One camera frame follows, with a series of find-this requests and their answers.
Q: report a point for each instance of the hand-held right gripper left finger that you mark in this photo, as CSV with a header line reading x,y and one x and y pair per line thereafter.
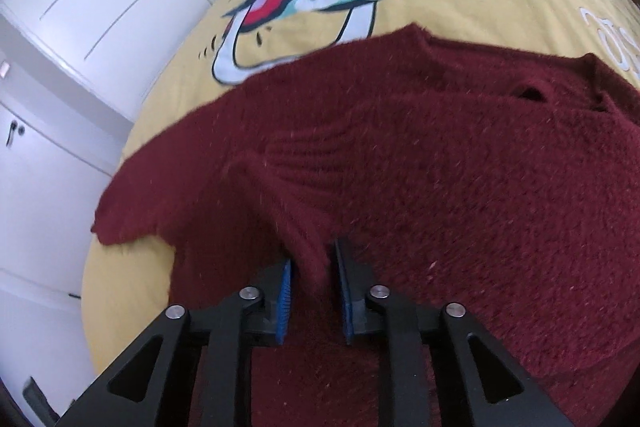
x,y
284,302

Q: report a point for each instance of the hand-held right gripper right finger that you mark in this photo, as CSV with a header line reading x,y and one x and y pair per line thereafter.
x,y
346,302

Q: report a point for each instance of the maroon knit sweater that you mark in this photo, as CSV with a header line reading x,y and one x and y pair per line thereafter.
x,y
400,157

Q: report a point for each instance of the white door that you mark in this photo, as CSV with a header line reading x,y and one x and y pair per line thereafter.
x,y
45,207

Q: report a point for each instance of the dark object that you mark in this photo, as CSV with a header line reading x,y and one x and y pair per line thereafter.
x,y
39,402

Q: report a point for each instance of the wall light switch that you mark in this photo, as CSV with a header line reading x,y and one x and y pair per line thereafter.
x,y
4,69

